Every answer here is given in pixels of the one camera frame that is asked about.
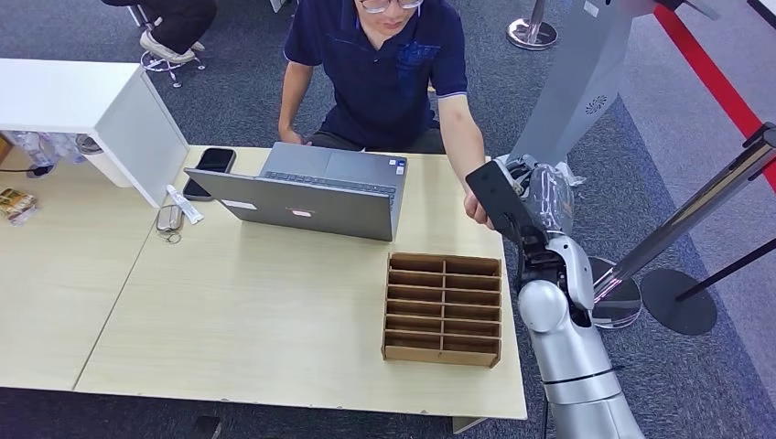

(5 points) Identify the person's left hand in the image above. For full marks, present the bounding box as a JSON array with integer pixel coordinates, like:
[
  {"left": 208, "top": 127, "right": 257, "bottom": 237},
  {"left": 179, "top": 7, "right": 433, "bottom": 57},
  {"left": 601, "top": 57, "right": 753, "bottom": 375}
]
[{"left": 463, "top": 187, "right": 496, "bottom": 230}]

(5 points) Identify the person's right hand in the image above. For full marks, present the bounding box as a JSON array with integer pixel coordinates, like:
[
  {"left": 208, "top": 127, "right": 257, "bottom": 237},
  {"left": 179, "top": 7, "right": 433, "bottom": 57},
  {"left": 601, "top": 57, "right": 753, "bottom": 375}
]
[{"left": 277, "top": 123, "right": 314, "bottom": 147}]

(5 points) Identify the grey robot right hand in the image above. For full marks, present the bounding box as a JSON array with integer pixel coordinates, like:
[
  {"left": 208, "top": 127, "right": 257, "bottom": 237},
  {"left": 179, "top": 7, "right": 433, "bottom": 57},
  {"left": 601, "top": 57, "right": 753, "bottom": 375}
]
[{"left": 506, "top": 155, "right": 576, "bottom": 239}]

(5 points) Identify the brown wooden card organizer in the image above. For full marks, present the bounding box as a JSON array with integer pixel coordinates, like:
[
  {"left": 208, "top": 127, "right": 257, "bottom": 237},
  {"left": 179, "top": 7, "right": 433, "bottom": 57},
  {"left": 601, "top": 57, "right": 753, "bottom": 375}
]
[{"left": 380, "top": 252, "right": 503, "bottom": 370}]

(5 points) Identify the seated person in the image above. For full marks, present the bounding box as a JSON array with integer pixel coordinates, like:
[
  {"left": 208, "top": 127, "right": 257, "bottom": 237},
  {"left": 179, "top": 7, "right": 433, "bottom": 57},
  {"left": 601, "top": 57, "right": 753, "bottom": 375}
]
[{"left": 100, "top": 0, "right": 219, "bottom": 67}]

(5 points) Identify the clear plastic bag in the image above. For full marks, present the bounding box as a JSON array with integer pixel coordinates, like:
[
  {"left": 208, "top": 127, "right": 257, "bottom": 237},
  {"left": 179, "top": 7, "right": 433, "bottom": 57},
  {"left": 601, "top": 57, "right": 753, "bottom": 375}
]
[{"left": 556, "top": 161, "right": 587, "bottom": 189}]

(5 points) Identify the grey laptop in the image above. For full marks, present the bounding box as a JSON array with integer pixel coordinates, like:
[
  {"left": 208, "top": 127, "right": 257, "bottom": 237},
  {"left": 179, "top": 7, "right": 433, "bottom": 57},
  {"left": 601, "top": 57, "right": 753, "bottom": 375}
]
[{"left": 184, "top": 141, "right": 409, "bottom": 243}]

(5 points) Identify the black smartphone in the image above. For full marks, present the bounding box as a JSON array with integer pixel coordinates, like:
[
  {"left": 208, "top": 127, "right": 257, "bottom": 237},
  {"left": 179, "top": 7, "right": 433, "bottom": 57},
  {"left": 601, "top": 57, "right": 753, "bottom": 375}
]
[{"left": 182, "top": 146, "right": 238, "bottom": 203}]

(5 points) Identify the grey kiosk stand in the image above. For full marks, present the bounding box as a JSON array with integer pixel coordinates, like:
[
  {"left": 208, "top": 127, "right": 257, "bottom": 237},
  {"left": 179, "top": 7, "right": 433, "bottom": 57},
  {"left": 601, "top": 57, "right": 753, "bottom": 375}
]
[{"left": 493, "top": 0, "right": 723, "bottom": 168}]

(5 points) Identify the white tube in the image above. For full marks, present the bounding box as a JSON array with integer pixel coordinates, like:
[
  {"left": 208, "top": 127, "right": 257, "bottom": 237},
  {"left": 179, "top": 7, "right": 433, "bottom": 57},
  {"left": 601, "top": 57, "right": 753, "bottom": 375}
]
[{"left": 166, "top": 184, "right": 206, "bottom": 226}]

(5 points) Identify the chrome stanchion with red belt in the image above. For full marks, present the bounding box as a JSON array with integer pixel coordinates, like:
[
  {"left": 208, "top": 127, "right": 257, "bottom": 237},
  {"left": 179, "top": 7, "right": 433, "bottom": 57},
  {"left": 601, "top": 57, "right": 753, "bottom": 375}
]
[{"left": 585, "top": 122, "right": 776, "bottom": 331}]

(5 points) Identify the chrome stool base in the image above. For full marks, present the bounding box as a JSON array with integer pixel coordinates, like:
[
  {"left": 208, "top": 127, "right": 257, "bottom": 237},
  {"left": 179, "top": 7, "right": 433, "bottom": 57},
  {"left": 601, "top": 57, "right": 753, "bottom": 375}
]
[{"left": 138, "top": 49, "right": 208, "bottom": 91}]

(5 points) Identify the white shelf unit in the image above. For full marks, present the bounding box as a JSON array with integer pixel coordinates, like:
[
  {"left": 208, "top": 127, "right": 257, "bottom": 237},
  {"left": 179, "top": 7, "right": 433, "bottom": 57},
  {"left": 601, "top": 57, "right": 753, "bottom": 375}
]
[{"left": 0, "top": 58, "right": 191, "bottom": 209}]

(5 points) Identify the black stanchion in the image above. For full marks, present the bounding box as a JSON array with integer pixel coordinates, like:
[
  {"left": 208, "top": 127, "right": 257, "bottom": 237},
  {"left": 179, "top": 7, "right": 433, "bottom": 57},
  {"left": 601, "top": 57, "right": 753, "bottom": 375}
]
[{"left": 640, "top": 236, "right": 776, "bottom": 338}]

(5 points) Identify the red barrier belt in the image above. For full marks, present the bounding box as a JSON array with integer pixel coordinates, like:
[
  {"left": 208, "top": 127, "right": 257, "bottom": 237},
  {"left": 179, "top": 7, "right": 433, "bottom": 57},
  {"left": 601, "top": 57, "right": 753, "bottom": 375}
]
[{"left": 652, "top": 5, "right": 776, "bottom": 197}]

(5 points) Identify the clear plastic bottles pack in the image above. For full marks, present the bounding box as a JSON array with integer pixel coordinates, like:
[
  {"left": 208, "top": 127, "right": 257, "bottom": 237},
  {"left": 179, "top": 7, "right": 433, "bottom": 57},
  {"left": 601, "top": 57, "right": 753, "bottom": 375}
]
[{"left": 0, "top": 130, "right": 88, "bottom": 169}]

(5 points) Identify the brown snack packet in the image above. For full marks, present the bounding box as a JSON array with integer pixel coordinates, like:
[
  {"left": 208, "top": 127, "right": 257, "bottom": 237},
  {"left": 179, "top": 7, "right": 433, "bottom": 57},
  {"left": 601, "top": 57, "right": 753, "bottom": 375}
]
[{"left": 0, "top": 187, "right": 40, "bottom": 227}]

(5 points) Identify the black object on floor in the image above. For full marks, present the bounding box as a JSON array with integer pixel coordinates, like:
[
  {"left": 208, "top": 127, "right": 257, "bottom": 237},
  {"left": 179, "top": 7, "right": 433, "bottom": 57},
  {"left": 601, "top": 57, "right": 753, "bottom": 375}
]
[{"left": 191, "top": 414, "right": 223, "bottom": 439}]

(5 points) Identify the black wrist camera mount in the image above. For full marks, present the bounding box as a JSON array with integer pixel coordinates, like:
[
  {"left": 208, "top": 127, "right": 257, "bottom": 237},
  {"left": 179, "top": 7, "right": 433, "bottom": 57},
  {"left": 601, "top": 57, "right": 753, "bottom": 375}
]
[{"left": 465, "top": 157, "right": 548, "bottom": 246}]

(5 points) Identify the grey key pouch with ring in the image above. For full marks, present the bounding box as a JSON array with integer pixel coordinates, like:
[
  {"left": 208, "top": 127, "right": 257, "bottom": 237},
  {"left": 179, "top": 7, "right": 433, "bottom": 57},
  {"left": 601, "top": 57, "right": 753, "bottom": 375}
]
[{"left": 156, "top": 204, "right": 185, "bottom": 245}]

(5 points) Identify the black power cable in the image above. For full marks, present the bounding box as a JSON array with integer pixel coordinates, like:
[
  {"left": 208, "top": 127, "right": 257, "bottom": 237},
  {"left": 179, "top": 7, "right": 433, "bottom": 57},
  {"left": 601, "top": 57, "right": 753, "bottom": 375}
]
[{"left": 0, "top": 165, "right": 57, "bottom": 180}]

